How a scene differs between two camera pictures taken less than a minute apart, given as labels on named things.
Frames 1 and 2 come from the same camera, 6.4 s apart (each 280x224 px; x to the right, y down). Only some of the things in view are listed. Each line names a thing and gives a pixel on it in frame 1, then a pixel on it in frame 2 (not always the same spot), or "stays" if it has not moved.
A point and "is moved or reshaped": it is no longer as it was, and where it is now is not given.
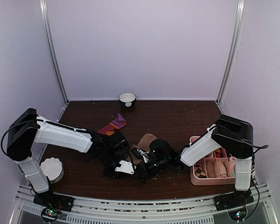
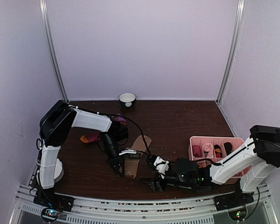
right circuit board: x=238 y=215 stays
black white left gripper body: x=107 y=172 -> x=108 y=141
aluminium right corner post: x=241 y=13 stays
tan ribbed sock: x=143 y=143 is moved or reshaped
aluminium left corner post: x=43 y=9 stays
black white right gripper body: x=162 y=164 -> x=157 y=178
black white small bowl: x=127 y=100 stays
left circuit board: x=49 y=214 stays
